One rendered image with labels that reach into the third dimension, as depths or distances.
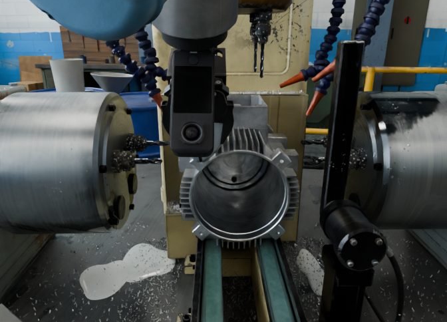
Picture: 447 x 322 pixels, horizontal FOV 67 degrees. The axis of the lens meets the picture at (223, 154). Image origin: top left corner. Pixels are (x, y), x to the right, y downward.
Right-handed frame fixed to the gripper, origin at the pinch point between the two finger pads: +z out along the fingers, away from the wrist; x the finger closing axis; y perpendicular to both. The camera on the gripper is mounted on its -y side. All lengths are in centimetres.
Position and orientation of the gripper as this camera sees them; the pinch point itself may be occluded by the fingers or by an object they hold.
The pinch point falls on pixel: (200, 159)
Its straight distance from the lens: 49.4
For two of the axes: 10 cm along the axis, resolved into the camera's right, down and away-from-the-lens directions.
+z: -0.1, 6.6, 7.6
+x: -10.0, 0.1, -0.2
